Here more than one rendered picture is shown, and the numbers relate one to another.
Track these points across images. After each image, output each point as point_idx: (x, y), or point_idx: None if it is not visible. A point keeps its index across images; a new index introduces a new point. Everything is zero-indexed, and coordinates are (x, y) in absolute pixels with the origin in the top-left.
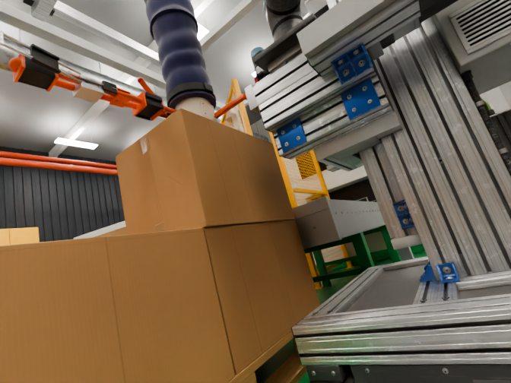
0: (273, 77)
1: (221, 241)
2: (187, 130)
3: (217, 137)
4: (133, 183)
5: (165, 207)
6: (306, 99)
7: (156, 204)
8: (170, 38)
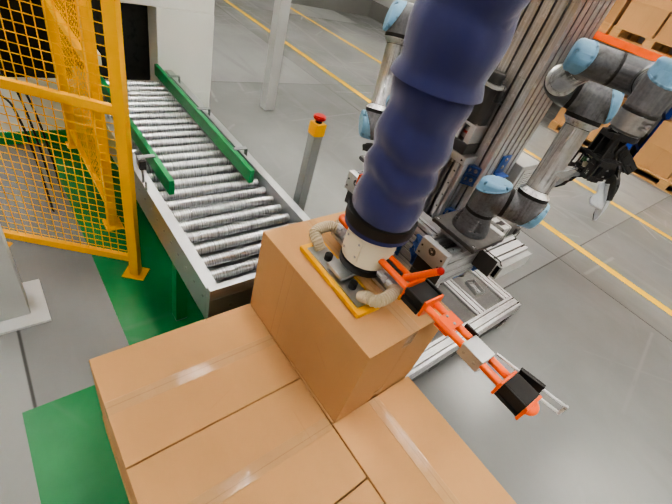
0: (462, 255)
1: None
2: None
3: None
4: (375, 373)
5: (391, 376)
6: (458, 273)
7: (386, 377)
8: (450, 154)
